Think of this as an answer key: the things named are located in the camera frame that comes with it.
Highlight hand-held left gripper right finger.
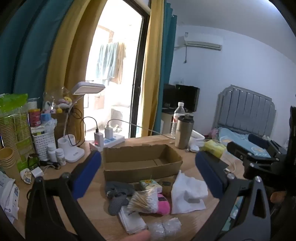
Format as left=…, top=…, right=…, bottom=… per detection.
left=192, top=151, right=271, bottom=241

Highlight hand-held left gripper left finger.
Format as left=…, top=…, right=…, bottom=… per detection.
left=25, top=150, right=102, bottom=241

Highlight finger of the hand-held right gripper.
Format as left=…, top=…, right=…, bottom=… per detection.
left=227, top=141, right=281, bottom=166
left=248, top=134, right=288, bottom=153

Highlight pink sock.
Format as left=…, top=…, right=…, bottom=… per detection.
left=157, top=192, right=172, bottom=216

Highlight brown cardboard box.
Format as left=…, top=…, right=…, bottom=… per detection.
left=102, top=144, right=183, bottom=182

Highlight cotton swab pack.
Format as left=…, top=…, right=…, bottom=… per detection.
left=127, top=188, right=160, bottom=214

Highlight stack of white tissues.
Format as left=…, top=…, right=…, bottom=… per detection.
left=118, top=206, right=148, bottom=233

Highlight clear bubble wrap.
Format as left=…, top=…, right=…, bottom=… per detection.
left=148, top=218, right=182, bottom=240

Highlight person's left hand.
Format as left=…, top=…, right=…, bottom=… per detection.
left=118, top=230, right=151, bottom=241

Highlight blue bedding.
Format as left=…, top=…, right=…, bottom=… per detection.
left=218, top=127, right=273, bottom=158

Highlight yellow sponge pack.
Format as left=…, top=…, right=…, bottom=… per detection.
left=203, top=140, right=227, bottom=158

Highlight white desk lamp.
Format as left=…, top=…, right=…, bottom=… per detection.
left=57, top=82, right=106, bottom=163

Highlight large white tissue pile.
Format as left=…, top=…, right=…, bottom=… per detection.
left=171, top=170, right=208, bottom=215

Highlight white pill bottle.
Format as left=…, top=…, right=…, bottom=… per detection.
left=55, top=148, right=66, bottom=166
left=47, top=144, right=57, bottom=163

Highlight grey bed headboard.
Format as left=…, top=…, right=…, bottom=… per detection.
left=213, top=85, right=277, bottom=139

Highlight grey knitted socks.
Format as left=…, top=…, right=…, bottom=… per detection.
left=105, top=181, right=135, bottom=216

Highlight white power strip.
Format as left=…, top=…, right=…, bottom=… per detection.
left=89, top=136, right=126, bottom=151

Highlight steel tumbler with black lid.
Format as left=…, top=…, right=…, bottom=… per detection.
left=175, top=115, right=194, bottom=149

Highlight white plastic basket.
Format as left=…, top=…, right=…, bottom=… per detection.
left=32, top=132, right=56, bottom=161

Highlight printed tissue packet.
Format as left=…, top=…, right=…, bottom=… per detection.
left=139, top=179, right=160, bottom=192

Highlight white cabinet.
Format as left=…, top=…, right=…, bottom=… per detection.
left=160, top=109, right=176, bottom=134

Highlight clear water bottle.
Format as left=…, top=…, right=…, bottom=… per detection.
left=171, top=102, right=186, bottom=139

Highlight pastel plush toy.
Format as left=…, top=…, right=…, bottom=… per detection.
left=57, top=97, right=73, bottom=113

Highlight black monitor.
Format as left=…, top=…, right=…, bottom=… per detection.
left=163, top=84, right=200, bottom=112

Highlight red can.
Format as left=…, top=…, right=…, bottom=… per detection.
left=28, top=109, right=42, bottom=127

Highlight stack of brown paper cups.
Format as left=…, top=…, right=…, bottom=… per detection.
left=0, top=148, right=20, bottom=181

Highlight white paper packets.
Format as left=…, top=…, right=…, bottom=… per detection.
left=0, top=171, right=20, bottom=221

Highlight paper cups in green wrapper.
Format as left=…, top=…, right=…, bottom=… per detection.
left=0, top=93, right=34, bottom=164

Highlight hanging laundry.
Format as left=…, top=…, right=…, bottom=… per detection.
left=96, top=42, right=127, bottom=85

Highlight white air conditioner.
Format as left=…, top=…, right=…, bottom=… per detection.
left=184, top=32, right=223, bottom=51

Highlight yellow curtain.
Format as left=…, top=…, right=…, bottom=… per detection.
left=141, top=0, right=165, bottom=138
left=46, top=0, right=109, bottom=141

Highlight teal curtain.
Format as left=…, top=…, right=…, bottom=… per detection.
left=154, top=0, right=178, bottom=134
left=0, top=0, right=75, bottom=107

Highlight white charger with black cable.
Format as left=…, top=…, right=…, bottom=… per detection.
left=69, top=108, right=102, bottom=147

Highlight black door frame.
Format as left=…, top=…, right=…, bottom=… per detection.
left=131, top=0, right=151, bottom=138

